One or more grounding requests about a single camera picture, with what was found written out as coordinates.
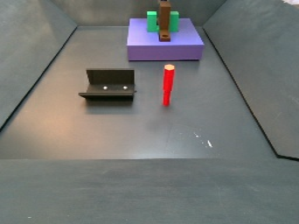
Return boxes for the black angle bracket fixture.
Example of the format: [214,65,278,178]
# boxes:
[79,68,137,100]

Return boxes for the brown upright bracket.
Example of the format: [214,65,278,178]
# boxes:
[158,0,171,42]

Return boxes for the red stepped peg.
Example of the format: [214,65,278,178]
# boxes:
[163,64,175,106]

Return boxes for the purple base block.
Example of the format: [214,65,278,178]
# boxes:
[126,18,205,61]

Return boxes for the green block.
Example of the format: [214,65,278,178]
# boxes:
[146,11,181,32]

